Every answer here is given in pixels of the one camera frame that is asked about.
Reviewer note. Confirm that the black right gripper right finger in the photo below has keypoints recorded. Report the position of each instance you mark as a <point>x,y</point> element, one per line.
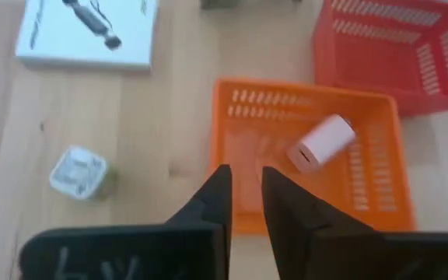
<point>344,253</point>

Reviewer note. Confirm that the green white charger cube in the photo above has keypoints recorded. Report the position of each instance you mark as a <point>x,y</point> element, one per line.
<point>80,173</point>

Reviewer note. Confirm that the orange plastic basket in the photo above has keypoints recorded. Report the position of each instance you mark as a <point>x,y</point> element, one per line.
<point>247,148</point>

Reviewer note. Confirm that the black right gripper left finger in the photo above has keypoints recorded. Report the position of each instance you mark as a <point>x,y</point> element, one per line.
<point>130,253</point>

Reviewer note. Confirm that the red plastic basket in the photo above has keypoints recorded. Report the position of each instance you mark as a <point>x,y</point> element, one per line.
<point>368,58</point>

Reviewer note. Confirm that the white card reader box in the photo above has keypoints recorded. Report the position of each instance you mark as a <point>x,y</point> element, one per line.
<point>60,39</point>

